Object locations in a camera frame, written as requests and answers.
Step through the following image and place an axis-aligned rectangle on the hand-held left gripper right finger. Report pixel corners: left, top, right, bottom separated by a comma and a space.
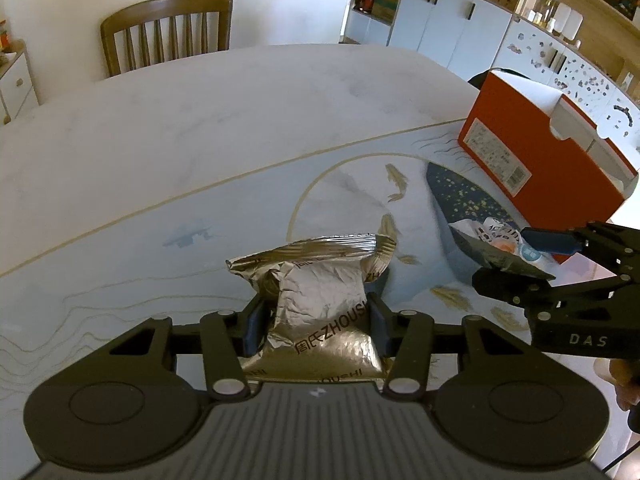
367, 294, 534, 402

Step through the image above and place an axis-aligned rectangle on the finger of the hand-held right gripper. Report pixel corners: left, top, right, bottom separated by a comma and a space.
521, 220, 640, 281
471, 266, 640, 313

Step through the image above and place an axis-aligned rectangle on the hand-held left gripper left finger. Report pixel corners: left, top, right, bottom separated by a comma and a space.
107, 292, 274, 402

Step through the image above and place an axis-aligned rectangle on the white printed pouch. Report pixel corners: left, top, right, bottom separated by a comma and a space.
447, 215, 557, 281

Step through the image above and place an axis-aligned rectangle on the gold foil snack bag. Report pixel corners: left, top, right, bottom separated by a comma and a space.
226, 232, 396, 382

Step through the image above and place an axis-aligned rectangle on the red cardboard box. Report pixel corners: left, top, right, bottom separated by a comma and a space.
457, 70, 640, 266

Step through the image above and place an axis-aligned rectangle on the white marble desktop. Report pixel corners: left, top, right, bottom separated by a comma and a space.
0, 42, 640, 401

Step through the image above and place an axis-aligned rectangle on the person's right hand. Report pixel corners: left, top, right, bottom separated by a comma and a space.
595, 359, 640, 432

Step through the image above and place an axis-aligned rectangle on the white canister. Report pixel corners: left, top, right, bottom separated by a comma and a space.
552, 2, 584, 41

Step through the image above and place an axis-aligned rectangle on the brown wooden chair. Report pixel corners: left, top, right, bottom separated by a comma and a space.
100, 0, 234, 78

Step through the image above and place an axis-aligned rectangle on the white side cabinet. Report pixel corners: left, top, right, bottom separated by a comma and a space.
0, 40, 40, 126

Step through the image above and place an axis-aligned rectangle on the white wall cabinet unit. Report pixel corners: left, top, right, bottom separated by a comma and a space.
340, 0, 640, 161

